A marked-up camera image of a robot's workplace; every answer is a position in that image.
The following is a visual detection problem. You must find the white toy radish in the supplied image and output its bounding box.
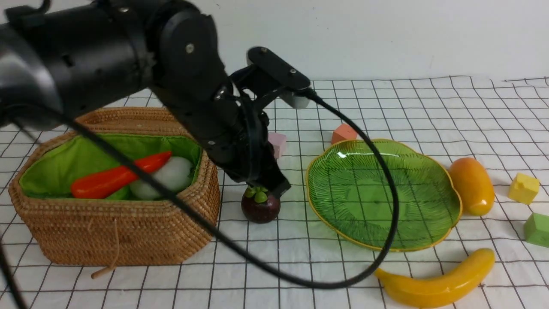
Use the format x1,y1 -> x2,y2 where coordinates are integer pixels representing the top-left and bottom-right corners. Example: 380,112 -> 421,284
129,157 -> 194,201

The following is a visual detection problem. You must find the orange toy carrot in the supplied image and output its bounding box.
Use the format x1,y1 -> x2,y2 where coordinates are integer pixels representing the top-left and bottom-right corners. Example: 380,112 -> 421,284
70,151 -> 172,199

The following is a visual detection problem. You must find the woven basket lid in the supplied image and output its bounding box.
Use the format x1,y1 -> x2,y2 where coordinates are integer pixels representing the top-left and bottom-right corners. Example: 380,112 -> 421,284
73,106 -> 189,137

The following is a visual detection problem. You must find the black cable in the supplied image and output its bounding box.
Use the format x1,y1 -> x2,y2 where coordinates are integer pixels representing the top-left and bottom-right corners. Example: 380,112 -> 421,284
0,88 -> 400,309

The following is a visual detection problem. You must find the yellow foam cube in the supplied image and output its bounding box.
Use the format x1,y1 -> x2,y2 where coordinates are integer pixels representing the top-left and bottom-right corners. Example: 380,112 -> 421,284
507,173 -> 540,206

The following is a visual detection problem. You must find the yellow toy banana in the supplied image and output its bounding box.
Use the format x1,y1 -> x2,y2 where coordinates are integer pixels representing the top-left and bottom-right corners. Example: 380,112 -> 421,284
374,248 -> 495,309

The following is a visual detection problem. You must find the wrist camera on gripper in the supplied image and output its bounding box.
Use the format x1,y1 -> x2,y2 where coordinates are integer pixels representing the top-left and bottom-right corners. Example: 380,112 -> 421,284
247,46 -> 311,109

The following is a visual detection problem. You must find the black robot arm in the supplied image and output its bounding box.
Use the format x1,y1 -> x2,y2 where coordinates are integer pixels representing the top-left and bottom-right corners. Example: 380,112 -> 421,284
1,0 -> 291,197

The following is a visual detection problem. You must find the green leaf-shaped glass plate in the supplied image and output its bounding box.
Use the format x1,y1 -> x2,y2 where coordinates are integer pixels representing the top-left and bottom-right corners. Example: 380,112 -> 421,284
305,139 -> 463,252

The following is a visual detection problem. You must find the dark purple toy mangosteen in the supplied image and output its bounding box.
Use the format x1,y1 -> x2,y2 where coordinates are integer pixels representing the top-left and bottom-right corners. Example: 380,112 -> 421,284
241,185 -> 281,224

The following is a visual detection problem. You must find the green foam cube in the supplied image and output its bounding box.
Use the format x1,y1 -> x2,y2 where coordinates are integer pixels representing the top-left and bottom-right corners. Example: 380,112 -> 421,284
523,212 -> 549,248

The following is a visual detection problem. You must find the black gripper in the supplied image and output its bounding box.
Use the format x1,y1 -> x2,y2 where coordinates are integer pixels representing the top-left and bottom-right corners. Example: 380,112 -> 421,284
189,99 -> 291,198

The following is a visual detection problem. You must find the orange foam cube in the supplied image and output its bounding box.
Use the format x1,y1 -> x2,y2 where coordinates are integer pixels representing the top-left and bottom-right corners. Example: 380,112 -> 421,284
331,123 -> 358,145

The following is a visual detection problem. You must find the pink foam cube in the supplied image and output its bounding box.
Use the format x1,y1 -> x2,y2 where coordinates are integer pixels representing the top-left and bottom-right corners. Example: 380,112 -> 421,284
268,132 -> 287,160

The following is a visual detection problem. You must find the white grid tablecloth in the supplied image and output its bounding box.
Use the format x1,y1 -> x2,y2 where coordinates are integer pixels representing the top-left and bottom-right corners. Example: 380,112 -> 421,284
1,76 -> 549,309

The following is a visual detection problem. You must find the woven basket with green lining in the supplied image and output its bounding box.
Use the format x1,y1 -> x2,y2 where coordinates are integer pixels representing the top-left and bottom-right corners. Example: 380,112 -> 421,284
8,132 -> 212,278

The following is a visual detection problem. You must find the orange toy mango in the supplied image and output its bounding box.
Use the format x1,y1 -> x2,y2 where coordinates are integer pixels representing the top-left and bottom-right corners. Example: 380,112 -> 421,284
448,157 -> 495,217

